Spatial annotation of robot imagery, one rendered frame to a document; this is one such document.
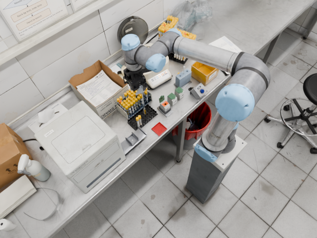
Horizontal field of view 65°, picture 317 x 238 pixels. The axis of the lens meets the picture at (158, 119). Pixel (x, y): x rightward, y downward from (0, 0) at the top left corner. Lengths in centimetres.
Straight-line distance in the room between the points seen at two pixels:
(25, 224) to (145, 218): 103
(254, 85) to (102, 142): 68
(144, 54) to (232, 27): 122
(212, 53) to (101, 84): 87
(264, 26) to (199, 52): 126
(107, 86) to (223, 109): 95
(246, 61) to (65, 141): 82
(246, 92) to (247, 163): 167
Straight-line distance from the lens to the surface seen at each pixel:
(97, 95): 159
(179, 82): 159
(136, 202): 223
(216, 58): 96
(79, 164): 113
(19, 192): 150
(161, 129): 147
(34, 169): 137
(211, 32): 204
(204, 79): 163
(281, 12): 239
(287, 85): 307
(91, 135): 117
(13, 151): 143
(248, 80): 83
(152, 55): 100
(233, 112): 83
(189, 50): 101
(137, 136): 142
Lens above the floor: 217
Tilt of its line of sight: 59 degrees down
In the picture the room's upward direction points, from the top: 3 degrees counter-clockwise
